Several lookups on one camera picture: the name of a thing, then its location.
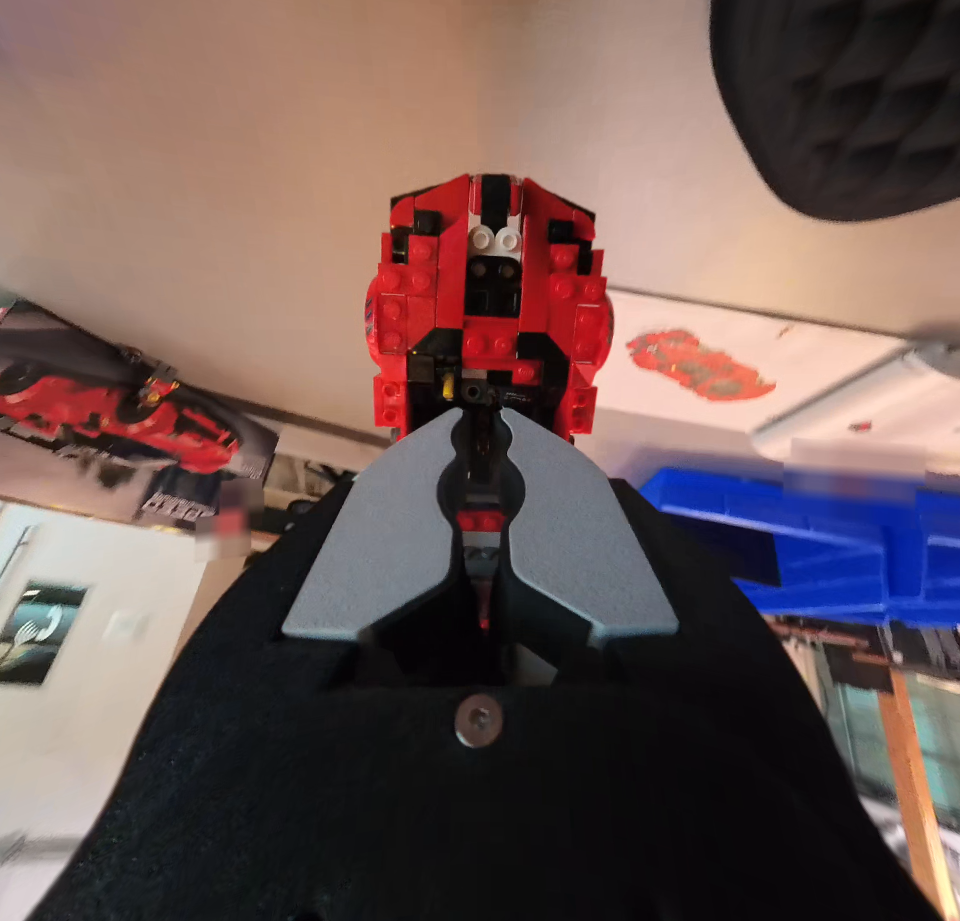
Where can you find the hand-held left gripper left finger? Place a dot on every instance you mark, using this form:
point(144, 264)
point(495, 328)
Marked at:
point(375, 546)

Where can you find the black foam pad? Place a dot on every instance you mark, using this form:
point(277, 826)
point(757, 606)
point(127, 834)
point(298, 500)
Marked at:
point(847, 73)

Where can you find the dark lego set box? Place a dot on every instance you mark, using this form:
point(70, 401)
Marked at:
point(112, 411)

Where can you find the white instruction booklet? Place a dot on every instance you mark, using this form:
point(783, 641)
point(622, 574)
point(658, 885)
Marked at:
point(810, 351)

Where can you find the red lego car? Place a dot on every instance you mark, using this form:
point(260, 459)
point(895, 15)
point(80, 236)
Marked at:
point(442, 283)

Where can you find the blue plastic bin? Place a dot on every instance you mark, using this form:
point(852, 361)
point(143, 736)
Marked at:
point(750, 538)
point(930, 561)

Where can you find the wooden post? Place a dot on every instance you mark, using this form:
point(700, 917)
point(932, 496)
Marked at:
point(911, 771)

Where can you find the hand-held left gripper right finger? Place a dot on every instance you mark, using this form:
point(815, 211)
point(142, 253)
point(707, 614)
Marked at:
point(585, 553)

